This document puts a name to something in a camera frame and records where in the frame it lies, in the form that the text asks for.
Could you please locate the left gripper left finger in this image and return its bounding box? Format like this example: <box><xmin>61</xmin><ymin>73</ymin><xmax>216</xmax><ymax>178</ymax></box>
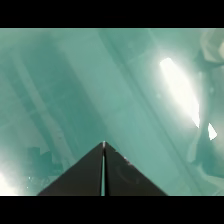
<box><xmin>37</xmin><ymin>141</ymin><xmax>105</xmax><ymax>197</ymax></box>

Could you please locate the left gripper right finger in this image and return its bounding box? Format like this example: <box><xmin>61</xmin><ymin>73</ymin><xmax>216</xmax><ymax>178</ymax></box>
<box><xmin>103</xmin><ymin>141</ymin><xmax>168</xmax><ymax>197</ymax></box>

